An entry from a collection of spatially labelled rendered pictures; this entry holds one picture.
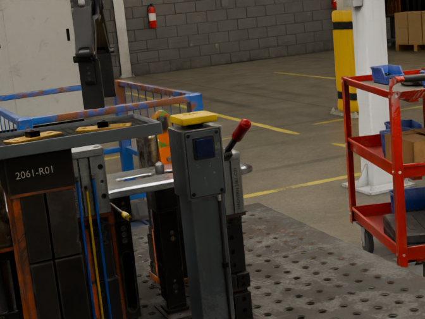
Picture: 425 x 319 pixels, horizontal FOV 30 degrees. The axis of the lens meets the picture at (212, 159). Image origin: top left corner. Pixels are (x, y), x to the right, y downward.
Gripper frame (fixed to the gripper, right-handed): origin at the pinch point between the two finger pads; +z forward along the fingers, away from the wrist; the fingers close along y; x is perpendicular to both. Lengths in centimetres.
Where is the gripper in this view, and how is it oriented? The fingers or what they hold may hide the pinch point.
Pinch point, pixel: (100, 95)
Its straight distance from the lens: 122.6
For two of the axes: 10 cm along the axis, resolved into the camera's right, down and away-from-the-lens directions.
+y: 0.0, -2.0, 9.8
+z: 1.0, 9.8, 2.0
